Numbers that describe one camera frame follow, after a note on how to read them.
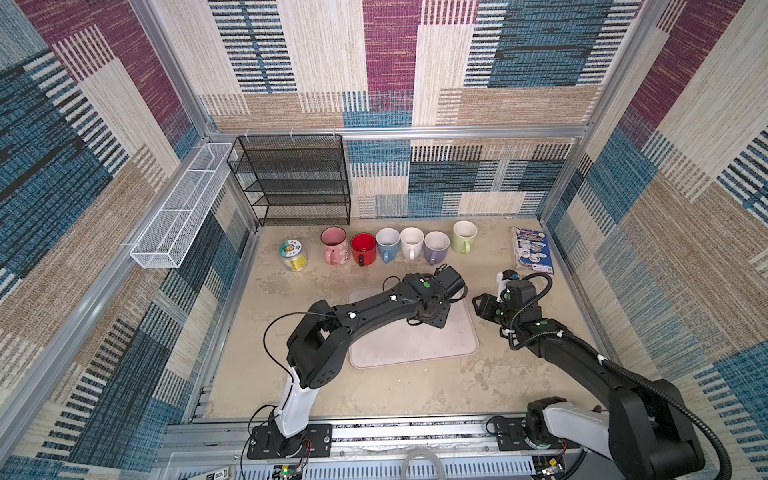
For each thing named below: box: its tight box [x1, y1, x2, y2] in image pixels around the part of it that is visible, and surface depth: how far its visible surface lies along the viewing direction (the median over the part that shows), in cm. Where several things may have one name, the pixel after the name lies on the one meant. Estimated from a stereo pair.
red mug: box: [350, 232, 377, 267], surface depth 107 cm
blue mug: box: [375, 227, 400, 264], surface depth 104 cm
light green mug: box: [452, 220, 478, 255], surface depth 106 cm
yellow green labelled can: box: [279, 239, 308, 272], surface depth 104 cm
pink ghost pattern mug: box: [320, 226, 350, 266], surface depth 104 cm
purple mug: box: [424, 230, 451, 266], surface depth 107 cm
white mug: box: [400, 226, 425, 261], surface depth 104 cm
